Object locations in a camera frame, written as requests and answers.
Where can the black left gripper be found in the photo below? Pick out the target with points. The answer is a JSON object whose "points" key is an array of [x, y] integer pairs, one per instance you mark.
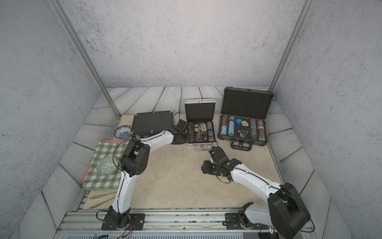
{"points": [[180, 143]]}

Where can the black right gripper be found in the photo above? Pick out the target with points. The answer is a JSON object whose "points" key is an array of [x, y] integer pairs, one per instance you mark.
{"points": [[206, 168]]}

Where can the small silver poker case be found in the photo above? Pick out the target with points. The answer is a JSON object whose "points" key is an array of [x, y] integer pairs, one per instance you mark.
{"points": [[199, 115]]}

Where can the black carbon poker case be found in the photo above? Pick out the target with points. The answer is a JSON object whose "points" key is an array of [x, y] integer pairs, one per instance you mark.
{"points": [[151, 123]]}

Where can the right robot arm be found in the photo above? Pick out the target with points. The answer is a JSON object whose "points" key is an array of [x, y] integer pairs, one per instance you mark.
{"points": [[286, 211]]}

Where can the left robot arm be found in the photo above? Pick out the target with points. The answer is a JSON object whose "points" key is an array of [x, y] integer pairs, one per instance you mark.
{"points": [[134, 161]]}

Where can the large black poker case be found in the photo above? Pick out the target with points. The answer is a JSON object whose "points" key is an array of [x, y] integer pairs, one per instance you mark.
{"points": [[246, 104]]}

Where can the triangular all-in button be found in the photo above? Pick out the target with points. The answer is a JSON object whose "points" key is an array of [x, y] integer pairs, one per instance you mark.
{"points": [[243, 133]]}

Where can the blue floral ceramic bowl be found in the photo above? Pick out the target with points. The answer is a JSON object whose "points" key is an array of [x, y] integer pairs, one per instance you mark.
{"points": [[122, 132]]}

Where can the pink cutting board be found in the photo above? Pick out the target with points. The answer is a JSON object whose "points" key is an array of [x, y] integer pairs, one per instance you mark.
{"points": [[115, 141]]}

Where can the clear glass bowl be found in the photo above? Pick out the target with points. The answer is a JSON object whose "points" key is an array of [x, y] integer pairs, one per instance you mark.
{"points": [[107, 166]]}

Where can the green checked cloth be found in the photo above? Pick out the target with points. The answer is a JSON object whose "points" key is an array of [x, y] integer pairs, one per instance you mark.
{"points": [[92, 180]]}

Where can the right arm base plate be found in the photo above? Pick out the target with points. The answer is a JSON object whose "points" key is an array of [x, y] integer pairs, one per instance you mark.
{"points": [[237, 221]]}

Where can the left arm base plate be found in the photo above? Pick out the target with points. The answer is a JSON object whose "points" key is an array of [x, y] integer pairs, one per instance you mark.
{"points": [[123, 222]]}

